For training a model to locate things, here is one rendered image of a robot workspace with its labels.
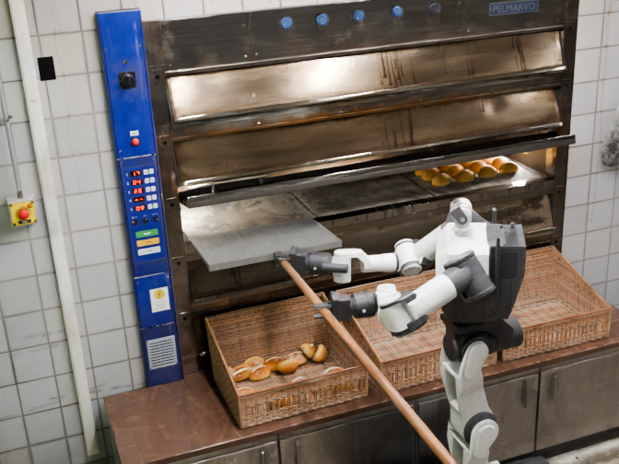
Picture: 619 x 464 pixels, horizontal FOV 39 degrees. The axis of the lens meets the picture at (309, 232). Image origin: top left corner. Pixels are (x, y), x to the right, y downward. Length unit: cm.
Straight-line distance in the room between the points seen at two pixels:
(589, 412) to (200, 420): 180
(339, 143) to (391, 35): 49
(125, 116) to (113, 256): 58
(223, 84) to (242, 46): 17
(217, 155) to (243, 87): 29
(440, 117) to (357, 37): 55
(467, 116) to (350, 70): 62
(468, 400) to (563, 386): 88
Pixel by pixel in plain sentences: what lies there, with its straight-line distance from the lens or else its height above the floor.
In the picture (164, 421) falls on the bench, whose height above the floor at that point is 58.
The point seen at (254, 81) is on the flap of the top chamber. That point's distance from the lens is 351.
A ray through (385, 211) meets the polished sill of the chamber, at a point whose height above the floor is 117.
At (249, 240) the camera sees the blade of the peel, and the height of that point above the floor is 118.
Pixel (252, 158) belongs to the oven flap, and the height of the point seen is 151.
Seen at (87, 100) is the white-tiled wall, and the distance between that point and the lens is 337.
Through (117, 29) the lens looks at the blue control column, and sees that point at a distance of 331.
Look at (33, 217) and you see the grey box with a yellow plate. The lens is 340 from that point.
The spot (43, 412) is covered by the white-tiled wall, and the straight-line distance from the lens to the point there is 385.
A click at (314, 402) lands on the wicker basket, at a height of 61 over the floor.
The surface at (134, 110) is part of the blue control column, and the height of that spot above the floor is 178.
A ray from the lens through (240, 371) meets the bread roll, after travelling 372.
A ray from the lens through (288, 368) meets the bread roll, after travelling 375.
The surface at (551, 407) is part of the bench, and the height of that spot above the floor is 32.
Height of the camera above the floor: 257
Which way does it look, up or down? 22 degrees down
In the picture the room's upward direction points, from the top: 3 degrees counter-clockwise
